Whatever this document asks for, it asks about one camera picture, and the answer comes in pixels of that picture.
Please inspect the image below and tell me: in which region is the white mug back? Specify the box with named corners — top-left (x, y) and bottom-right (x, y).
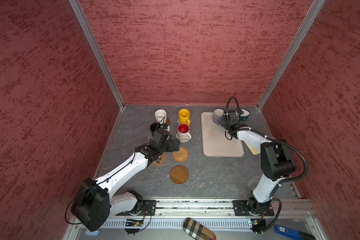
top-left (212, 109), bottom-right (224, 125)

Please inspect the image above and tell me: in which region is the cork paw print coaster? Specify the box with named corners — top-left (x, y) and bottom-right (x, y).
top-left (152, 153), bottom-right (167, 167)

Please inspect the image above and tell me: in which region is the black mug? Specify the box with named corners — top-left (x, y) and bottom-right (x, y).
top-left (150, 123), bottom-right (162, 136)

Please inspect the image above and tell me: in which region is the rattan round coaster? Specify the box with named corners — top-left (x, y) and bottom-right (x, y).
top-left (173, 147), bottom-right (189, 163)

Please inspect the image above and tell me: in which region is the red interior mug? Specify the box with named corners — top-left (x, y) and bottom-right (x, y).
top-left (177, 124), bottom-right (190, 134)

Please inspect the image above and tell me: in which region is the white mug with handle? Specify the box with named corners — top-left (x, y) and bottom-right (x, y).
top-left (155, 109), bottom-right (168, 124)

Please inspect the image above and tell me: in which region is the yellow mug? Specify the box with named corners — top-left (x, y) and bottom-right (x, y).
top-left (178, 109), bottom-right (190, 126)

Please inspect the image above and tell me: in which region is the brown wooden round coaster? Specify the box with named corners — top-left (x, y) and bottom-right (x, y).
top-left (170, 165), bottom-right (188, 185)

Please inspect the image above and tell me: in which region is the multicolour woven round coaster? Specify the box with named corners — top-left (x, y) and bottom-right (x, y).
top-left (176, 133), bottom-right (192, 143)

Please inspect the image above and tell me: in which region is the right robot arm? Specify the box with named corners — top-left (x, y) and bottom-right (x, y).
top-left (219, 110), bottom-right (308, 216)

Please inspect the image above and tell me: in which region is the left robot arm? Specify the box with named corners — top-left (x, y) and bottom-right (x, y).
top-left (71, 129), bottom-right (180, 232)

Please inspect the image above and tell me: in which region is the teal cat mug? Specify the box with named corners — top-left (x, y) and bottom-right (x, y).
top-left (238, 109), bottom-right (250, 122)

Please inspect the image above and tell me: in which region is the beige tray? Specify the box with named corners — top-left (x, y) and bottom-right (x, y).
top-left (201, 112), bottom-right (244, 158)

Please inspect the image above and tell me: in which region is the yellow calculator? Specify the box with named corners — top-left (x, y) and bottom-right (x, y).
top-left (245, 142), bottom-right (260, 155)

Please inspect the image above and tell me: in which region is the plaid case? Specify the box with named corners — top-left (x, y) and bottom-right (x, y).
top-left (182, 218), bottom-right (216, 240)

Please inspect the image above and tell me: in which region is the blue tool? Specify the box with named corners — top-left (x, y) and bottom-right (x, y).
top-left (274, 225), bottom-right (316, 240)

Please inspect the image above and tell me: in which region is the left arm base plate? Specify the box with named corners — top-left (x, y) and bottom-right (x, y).
top-left (118, 199), bottom-right (157, 216)

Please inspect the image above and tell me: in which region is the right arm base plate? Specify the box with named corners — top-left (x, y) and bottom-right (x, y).
top-left (232, 198), bottom-right (274, 217)

